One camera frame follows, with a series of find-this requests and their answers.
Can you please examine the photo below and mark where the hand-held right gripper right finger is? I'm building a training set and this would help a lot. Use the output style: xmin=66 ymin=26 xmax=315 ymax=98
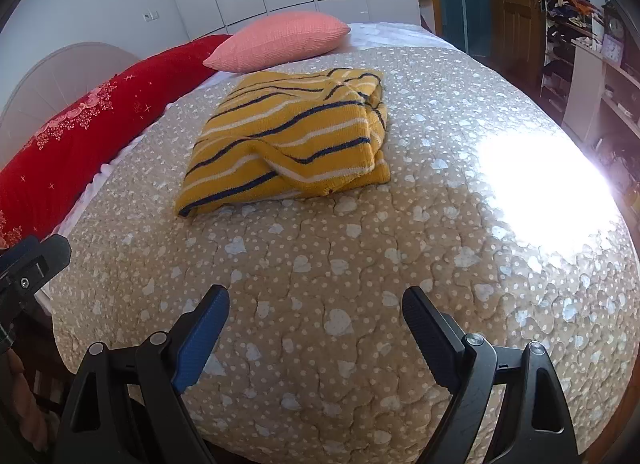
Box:
xmin=401 ymin=286 xmax=581 ymax=464

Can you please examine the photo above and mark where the white arched headboard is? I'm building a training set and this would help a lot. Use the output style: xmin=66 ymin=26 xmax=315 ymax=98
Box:
xmin=0 ymin=42 xmax=143 ymax=165

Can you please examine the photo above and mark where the yellow striped knit sweater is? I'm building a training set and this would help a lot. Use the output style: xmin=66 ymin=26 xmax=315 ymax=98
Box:
xmin=174 ymin=67 xmax=392 ymax=218

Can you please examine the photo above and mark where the person's left hand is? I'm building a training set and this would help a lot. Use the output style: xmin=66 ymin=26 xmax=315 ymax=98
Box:
xmin=9 ymin=348 xmax=48 ymax=451

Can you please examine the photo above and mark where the small purple alarm clock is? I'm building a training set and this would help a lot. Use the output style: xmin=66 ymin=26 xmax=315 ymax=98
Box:
xmin=600 ymin=34 xmax=625 ymax=64

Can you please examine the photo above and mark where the cluttered clothes shelf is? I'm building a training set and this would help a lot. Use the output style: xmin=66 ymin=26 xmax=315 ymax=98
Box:
xmin=540 ymin=0 xmax=603 ymax=110

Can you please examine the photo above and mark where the beige heart-print quilt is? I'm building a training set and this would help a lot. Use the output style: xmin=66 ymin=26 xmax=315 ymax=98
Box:
xmin=47 ymin=42 xmax=640 ymax=452

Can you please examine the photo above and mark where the pink knit pillow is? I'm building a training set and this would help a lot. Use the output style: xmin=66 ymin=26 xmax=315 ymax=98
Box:
xmin=202 ymin=11 xmax=352 ymax=72

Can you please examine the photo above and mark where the pale pink bed sheet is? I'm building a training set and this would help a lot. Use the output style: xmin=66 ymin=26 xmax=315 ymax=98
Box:
xmin=40 ymin=21 xmax=453 ymax=315

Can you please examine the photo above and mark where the cluttered side shelf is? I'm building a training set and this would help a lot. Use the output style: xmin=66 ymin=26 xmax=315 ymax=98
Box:
xmin=562 ymin=39 xmax=640 ymax=155

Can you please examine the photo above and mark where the dark table clock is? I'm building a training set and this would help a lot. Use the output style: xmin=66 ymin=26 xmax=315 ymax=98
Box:
xmin=602 ymin=4 xmax=628 ymax=52

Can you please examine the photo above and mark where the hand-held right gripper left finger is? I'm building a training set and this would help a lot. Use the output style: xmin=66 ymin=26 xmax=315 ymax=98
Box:
xmin=56 ymin=284 xmax=231 ymax=464

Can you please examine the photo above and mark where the long red floral pillow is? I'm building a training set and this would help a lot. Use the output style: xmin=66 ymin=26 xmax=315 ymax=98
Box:
xmin=0 ymin=34 xmax=233 ymax=250

